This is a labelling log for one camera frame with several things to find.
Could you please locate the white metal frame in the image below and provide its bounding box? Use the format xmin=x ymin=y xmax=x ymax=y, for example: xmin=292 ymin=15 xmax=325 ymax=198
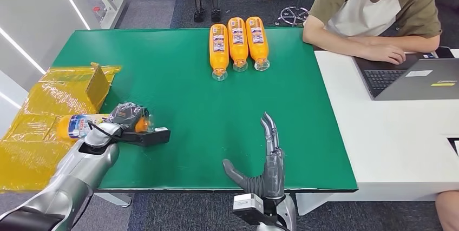
xmin=76 ymin=0 xmax=211 ymax=30

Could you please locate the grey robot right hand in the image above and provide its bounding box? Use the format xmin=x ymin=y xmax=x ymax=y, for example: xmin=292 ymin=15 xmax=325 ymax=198
xmin=222 ymin=112 xmax=286 ymax=199

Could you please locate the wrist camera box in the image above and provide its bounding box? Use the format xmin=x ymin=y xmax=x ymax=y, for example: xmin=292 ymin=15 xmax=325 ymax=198
xmin=232 ymin=193 xmax=274 ymax=226
xmin=120 ymin=126 xmax=172 ymax=148

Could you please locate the black phone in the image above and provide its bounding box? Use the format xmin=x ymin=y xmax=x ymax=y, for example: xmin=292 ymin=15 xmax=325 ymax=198
xmin=434 ymin=47 xmax=456 ymax=60

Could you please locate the orange juice bottle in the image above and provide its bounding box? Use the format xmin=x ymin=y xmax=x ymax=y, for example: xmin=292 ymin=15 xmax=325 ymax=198
xmin=57 ymin=113 xmax=155 ymax=141
xmin=245 ymin=16 xmax=271 ymax=71
xmin=209 ymin=23 xmax=230 ymax=82
xmin=227 ymin=17 xmax=249 ymax=72

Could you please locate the person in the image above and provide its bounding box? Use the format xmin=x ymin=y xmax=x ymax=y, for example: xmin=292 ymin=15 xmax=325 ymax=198
xmin=302 ymin=0 xmax=459 ymax=231

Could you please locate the yellow taped cardboard box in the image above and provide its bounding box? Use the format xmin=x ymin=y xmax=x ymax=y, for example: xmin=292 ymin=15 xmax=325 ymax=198
xmin=0 ymin=62 xmax=123 ymax=192

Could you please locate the green table mat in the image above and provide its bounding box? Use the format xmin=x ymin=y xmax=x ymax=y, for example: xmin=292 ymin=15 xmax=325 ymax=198
xmin=51 ymin=27 xmax=359 ymax=193

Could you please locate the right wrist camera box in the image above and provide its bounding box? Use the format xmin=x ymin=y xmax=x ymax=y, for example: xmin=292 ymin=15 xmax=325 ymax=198
xmin=232 ymin=193 xmax=274 ymax=226

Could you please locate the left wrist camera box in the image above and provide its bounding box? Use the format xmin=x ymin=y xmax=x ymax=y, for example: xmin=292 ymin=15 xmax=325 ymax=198
xmin=120 ymin=126 xmax=172 ymax=148

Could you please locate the grey laptop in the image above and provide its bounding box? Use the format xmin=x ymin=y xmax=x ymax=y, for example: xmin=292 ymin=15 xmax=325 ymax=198
xmin=352 ymin=52 xmax=459 ymax=101

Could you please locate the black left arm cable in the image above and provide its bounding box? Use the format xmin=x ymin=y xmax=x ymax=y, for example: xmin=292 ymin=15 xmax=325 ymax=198
xmin=87 ymin=120 xmax=123 ymax=141

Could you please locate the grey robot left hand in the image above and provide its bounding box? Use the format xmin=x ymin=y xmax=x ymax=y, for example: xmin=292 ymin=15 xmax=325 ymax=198
xmin=107 ymin=102 xmax=150 ymax=132

